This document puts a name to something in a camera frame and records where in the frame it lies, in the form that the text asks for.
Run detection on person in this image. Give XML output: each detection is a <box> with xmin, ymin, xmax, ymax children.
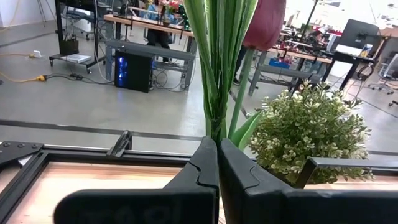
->
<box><xmin>146</xmin><ymin>0</ymin><xmax>172</xmax><ymax>63</ymax></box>

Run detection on grey office chair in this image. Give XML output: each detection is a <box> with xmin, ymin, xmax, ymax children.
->
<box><xmin>368</xmin><ymin>54</ymin><xmax>398</xmax><ymax>94</ymax></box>

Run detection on black desk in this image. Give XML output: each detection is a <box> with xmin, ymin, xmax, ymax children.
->
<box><xmin>322</xmin><ymin>49</ymin><xmax>379</xmax><ymax>91</ymax></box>

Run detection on dark red artificial tulip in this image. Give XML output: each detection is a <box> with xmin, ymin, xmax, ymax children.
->
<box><xmin>183</xmin><ymin>0</ymin><xmax>287</xmax><ymax>150</ymax></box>

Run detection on black wheeled cart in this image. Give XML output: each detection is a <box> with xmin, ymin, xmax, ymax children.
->
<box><xmin>49</xmin><ymin>0</ymin><xmax>103</xmax><ymax>75</ymax></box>

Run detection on black computer monitor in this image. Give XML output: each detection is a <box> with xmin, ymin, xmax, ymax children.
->
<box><xmin>337</xmin><ymin>18</ymin><xmax>381</xmax><ymax>50</ymax></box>

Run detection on black computer tower blue lights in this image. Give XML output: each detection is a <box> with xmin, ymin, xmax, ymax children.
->
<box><xmin>114</xmin><ymin>50</ymin><xmax>154</xmax><ymax>93</ymax></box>

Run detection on wooden workbench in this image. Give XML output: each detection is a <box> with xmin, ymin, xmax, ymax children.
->
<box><xmin>103</xmin><ymin>6</ymin><xmax>195</xmax><ymax>38</ymax></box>

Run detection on yellow extension cable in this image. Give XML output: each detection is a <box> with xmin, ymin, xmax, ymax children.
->
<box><xmin>0</xmin><ymin>70</ymin><xmax>47</xmax><ymax>83</ymax></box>

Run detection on black bag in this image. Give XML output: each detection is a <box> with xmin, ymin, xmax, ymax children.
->
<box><xmin>59</xmin><ymin>34</ymin><xmax>80</xmax><ymax>56</ymax></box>

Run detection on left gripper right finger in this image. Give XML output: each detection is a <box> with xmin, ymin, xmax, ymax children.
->
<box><xmin>219</xmin><ymin>138</ymin><xmax>398</xmax><ymax>224</ymax></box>

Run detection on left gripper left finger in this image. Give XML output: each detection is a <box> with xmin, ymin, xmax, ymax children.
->
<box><xmin>53</xmin><ymin>136</ymin><xmax>220</xmax><ymax>224</ymax></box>

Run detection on blue plastic bin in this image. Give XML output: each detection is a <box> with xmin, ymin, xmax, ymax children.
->
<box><xmin>269</xmin><ymin>58</ymin><xmax>292</xmax><ymax>69</ymax></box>

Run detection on white flat booklet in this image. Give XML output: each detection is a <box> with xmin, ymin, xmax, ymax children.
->
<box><xmin>60</xmin><ymin>53</ymin><xmax>93</xmax><ymax>64</ymax></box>

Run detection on wooden shelf black metal frame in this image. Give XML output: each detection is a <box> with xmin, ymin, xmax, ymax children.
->
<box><xmin>294</xmin><ymin>157</ymin><xmax>398</xmax><ymax>191</ymax></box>

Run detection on green potted plant black pot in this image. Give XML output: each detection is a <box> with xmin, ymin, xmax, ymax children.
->
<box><xmin>248</xmin><ymin>80</ymin><xmax>376</xmax><ymax>187</ymax></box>

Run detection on black table clamp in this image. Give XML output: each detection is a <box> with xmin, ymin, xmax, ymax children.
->
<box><xmin>107</xmin><ymin>130</ymin><xmax>133</xmax><ymax>157</ymax></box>

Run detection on wooden table grey legs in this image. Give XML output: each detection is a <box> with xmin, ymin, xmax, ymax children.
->
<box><xmin>248</xmin><ymin>46</ymin><xmax>333</xmax><ymax>97</ymax></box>

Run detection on grey metal bench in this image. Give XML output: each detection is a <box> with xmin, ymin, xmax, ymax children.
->
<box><xmin>104</xmin><ymin>39</ymin><xmax>197</xmax><ymax>91</ymax></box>

